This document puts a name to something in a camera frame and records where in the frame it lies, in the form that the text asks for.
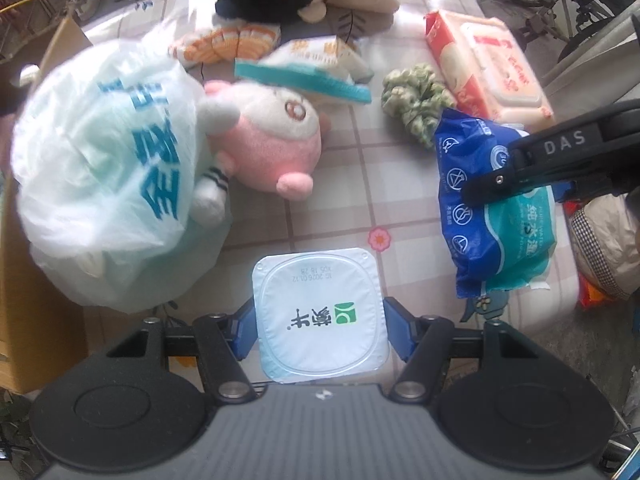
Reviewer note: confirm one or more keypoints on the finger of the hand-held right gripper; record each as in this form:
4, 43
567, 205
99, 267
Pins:
570, 190
560, 145

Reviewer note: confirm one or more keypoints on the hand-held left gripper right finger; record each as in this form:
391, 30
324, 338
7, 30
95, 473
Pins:
397, 327

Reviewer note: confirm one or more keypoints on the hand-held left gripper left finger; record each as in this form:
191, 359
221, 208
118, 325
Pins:
245, 327

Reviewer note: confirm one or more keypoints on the white yogurt cup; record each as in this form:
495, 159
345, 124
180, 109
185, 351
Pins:
320, 310

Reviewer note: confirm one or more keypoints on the blue wet wipes pack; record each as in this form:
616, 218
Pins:
475, 230

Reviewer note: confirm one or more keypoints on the green scrunchie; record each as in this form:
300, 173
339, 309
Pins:
410, 95

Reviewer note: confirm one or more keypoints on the pink round plush toy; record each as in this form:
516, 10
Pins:
270, 145

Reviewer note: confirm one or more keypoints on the brown cardboard box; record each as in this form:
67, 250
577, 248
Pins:
30, 335

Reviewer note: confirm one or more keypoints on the white teal cotton swab packet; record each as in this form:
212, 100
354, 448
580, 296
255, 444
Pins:
305, 65

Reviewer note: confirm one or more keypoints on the checked fabric bag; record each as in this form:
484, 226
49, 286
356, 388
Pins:
605, 245

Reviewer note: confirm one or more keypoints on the red plastic packet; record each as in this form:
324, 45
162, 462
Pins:
597, 295

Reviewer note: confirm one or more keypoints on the pink wet wipes pack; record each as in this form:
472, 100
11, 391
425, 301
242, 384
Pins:
480, 60

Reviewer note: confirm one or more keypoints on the white plastic bag blue print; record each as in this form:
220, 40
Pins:
100, 160

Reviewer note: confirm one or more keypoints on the yellow rod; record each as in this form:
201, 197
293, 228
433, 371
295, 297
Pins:
30, 1

